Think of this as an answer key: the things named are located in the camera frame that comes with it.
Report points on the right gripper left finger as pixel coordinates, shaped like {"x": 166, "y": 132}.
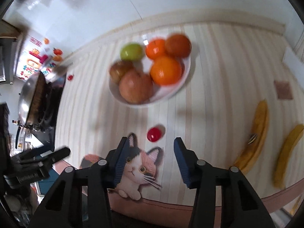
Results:
{"x": 79, "y": 197}

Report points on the spotted banana with sticker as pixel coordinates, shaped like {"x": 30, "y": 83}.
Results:
{"x": 255, "y": 143}

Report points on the red cherry tomato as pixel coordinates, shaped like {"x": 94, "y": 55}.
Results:
{"x": 154, "y": 134}

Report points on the large orange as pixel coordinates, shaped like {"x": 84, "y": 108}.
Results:
{"x": 165, "y": 70}

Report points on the green apple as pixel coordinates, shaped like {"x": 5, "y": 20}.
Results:
{"x": 132, "y": 52}

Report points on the dark orange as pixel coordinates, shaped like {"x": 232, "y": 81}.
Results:
{"x": 178, "y": 45}

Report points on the black stove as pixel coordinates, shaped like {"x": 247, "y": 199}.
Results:
{"x": 46, "y": 101}

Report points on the colourful fridge magnets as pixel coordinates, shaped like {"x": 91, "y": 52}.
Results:
{"x": 38, "y": 53}

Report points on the brownish red apple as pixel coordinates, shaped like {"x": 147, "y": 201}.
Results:
{"x": 119, "y": 69}

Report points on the white oval plate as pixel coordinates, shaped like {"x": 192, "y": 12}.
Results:
{"x": 160, "y": 92}

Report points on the curved yellow banana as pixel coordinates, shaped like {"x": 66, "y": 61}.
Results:
{"x": 285, "y": 153}

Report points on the white folded cloth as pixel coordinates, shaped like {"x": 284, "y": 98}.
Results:
{"x": 293, "y": 63}

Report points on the large red apple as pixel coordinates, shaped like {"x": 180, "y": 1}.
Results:
{"x": 136, "y": 87}

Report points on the small tangerine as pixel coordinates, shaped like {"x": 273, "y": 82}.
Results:
{"x": 155, "y": 48}

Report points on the steel wok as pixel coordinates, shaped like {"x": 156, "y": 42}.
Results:
{"x": 30, "y": 99}

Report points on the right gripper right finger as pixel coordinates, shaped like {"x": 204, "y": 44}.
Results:
{"x": 241, "y": 205}

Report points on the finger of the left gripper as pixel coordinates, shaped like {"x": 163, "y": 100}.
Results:
{"x": 50, "y": 159}

